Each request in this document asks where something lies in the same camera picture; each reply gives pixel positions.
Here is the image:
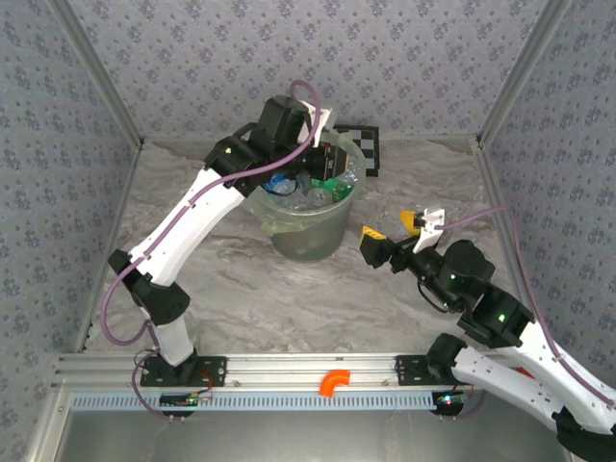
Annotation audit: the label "green bottle yellow cap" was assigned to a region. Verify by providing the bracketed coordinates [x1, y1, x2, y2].
[310, 177, 352, 202]

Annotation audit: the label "clear bottle blue cap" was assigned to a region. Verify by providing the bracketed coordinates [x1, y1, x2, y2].
[302, 187, 331, 209]

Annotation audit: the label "clear bottle blue label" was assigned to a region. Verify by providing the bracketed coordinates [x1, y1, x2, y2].
[266, 173, 295, 196]

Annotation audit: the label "orange pipe elbow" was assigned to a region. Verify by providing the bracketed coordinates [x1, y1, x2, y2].
[319, 369, 352, 398]

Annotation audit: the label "translucent green trash bin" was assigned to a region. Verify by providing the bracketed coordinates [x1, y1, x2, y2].
[243, 129, 366, 264]

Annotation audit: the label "black checkerboard calibration board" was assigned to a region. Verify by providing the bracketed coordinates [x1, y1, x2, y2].
[331, 123, 381, 178]

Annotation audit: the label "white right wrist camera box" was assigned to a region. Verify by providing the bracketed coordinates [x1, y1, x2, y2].
[412, 204, 447, 255]

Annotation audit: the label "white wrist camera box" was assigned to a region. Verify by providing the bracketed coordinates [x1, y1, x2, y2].
[296, 98, 335, 148]
[412, 204, 447, 255]

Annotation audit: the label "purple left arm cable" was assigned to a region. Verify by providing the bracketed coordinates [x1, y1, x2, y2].
[101, 79, 323, 421]

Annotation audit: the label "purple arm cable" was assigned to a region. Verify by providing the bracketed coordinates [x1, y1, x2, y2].
[101, 79, 323, 421]
[437, 206, 616, 421]

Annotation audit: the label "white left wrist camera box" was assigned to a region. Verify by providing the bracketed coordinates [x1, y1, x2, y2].
[296, 98, 335, 148]

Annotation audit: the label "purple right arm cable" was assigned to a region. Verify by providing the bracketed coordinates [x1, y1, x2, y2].
[437, 206, 616, 421]

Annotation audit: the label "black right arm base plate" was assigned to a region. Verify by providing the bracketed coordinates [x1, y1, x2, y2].
[395, 354, 463, 386]

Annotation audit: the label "long aluminium mounting rail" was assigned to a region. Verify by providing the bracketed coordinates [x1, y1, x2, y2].
[50, 352, 577, 390]

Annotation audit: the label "slotted pale blue cable duct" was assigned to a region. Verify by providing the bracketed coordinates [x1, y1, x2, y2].
[71, 390, 442, 412]

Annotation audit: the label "aluminium frame post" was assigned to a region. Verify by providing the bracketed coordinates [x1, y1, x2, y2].
[46, 0, 146, 148]
[475, 0, 575, 148]

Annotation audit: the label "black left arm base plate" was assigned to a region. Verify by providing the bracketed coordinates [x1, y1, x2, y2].
[139, 355, 227, 388]

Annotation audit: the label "aluminium lower frame profile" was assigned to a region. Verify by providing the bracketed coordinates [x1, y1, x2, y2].
[26, 388, 73, 462]

